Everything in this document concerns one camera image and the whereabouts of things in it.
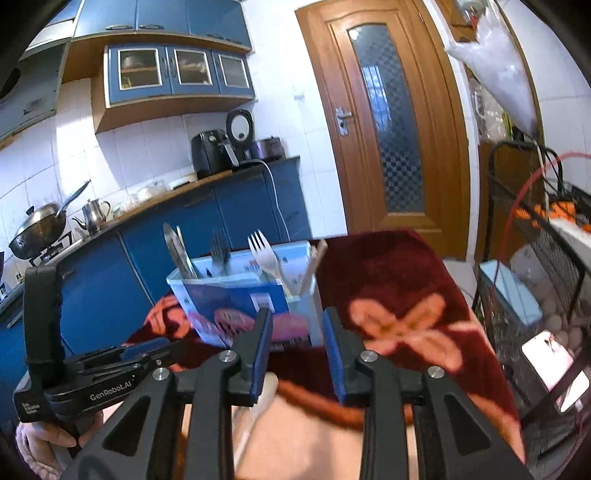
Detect white plastic fork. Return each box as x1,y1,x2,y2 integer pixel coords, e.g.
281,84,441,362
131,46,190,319
247,230,293,296

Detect steel knife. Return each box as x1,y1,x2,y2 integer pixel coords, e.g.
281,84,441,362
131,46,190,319
162,223,199,279

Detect white power cable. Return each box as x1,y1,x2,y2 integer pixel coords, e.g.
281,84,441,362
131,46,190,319
239,158,293,243

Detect wooden chopstick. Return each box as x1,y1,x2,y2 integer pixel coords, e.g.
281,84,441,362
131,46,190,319
298,239,328,295

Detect large steel fork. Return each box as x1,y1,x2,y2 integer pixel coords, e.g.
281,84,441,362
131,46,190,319
211,230,230,276

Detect red floral blanket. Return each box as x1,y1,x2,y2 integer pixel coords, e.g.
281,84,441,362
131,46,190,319
124,228,528,480

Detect light blue utensil holder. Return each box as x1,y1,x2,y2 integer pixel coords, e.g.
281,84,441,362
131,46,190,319
166,250,324,351

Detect blue lower cabinets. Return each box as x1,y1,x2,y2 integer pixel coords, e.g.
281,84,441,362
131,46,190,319
0,156,313,425

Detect wooden door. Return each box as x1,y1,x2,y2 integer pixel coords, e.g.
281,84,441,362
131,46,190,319
295,1,470,260

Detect black wire rack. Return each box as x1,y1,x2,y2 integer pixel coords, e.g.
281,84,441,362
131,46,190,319
473,140,590,479

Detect light blue box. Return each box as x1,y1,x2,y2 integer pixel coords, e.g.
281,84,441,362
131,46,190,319
479,260,543,327

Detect smartphone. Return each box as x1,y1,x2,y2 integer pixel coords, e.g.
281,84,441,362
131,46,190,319
521,330,590,414

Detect blue upper glass cabinet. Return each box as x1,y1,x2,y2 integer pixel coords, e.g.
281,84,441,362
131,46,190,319
91,44,256,133

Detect steel kettle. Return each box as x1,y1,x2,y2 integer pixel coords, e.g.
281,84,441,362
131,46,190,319
73,199,111,234

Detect left hand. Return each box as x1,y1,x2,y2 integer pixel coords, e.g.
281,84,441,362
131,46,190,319
15,411,103,480

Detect white plastic bag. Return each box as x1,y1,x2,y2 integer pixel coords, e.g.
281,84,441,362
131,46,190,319
445,1,539,140

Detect rice cooker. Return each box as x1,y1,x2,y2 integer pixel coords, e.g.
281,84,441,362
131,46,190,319
225,109,286,163

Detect range hood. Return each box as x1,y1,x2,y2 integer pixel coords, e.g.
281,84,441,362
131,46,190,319
1,44,68,142

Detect wok with lid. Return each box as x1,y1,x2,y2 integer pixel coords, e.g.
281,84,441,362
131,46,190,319
9,180,91,260

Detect black air fryer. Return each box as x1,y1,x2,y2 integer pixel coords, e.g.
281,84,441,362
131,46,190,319
190,129,239,180

